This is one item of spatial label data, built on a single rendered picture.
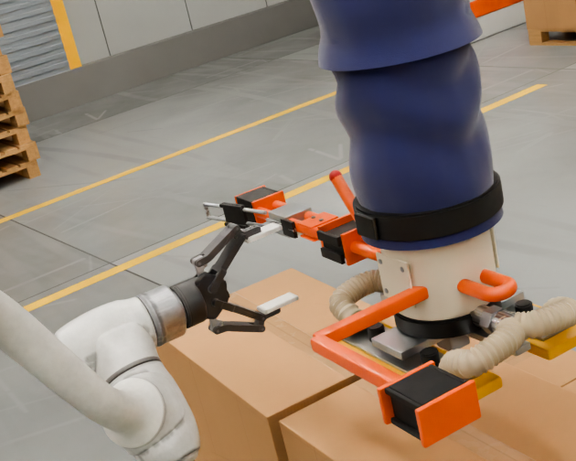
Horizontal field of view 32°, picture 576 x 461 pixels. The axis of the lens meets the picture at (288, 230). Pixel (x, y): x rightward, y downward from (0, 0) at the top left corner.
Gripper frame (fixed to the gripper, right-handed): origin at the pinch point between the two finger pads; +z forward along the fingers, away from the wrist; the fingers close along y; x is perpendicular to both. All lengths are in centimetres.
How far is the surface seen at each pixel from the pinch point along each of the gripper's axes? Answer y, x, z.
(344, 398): 30.5, -0.5, 6.6
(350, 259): 2.1, 5.6, 10.6
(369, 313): -1.0, 31.4, -3.1
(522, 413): 30.3, 29.1, 23.6
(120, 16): 52, -937, 329
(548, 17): 104, -491, 539
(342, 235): -2.6, 5.4, 10.1
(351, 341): 10.6, 16.3, 1.4
